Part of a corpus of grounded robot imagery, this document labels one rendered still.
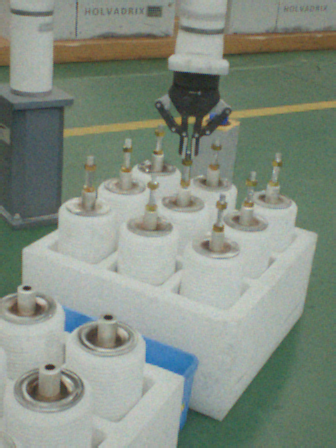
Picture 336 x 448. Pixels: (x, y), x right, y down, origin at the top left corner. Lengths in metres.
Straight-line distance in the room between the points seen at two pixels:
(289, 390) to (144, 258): 0.34
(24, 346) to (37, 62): 0.85
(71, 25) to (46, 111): 1.72
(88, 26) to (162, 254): 2.32
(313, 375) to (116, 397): 0.52
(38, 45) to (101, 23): 1.80
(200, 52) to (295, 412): 0.59
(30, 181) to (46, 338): 0.81
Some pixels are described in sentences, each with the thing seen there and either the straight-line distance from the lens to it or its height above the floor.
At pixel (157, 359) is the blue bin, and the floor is 0.09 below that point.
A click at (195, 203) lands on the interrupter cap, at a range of 1.29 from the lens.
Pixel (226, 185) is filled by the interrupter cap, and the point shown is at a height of 0.25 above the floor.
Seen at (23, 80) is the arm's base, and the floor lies 0.34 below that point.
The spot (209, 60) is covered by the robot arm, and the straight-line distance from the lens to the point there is 1.14.
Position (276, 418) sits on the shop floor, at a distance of 1.23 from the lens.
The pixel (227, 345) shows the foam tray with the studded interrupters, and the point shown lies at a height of 0.14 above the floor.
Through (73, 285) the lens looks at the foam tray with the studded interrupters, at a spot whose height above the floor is 0.15.
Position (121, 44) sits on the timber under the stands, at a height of 0.07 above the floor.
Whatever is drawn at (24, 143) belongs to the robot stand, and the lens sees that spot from 1.67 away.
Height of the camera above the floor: 0.76
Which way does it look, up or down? 26 degrees down
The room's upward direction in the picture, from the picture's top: 6 degrees clockwise
